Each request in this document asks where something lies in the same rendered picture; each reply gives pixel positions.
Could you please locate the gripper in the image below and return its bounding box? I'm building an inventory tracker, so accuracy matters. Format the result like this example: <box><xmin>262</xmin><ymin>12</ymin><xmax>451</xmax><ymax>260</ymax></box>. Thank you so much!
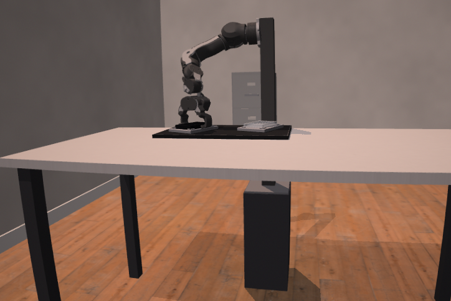
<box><xmin>178</xmin><ymin>92</ymin><xmax>212</xmax><ymax>128</ymax></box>

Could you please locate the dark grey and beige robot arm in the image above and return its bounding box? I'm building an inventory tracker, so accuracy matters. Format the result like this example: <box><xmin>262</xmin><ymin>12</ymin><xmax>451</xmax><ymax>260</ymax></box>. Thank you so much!
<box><xmin>181</xmin><ymin>18</ymin><xmax>260</xmax><ymax>95</ymax></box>

